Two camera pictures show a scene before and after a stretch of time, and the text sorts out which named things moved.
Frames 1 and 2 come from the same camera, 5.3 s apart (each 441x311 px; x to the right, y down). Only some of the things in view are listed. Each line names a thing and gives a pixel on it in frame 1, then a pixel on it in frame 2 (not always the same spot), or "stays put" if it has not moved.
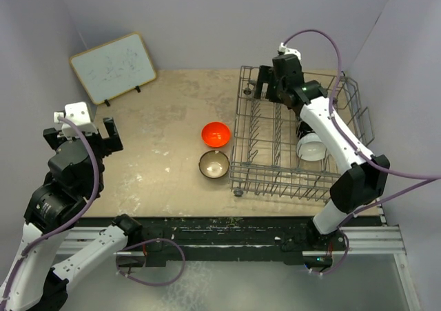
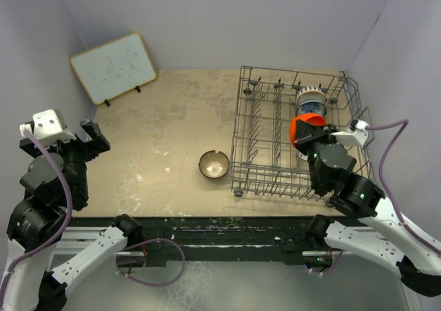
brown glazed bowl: x=213 y=164 stays put
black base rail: x=168 y=238 stays put
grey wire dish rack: x=264 y=159 stays put
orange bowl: x=216 y=134 → x=311 y=118
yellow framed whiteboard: x=114 y=68 stays put
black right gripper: x=267 y=76 → x=306 y=133
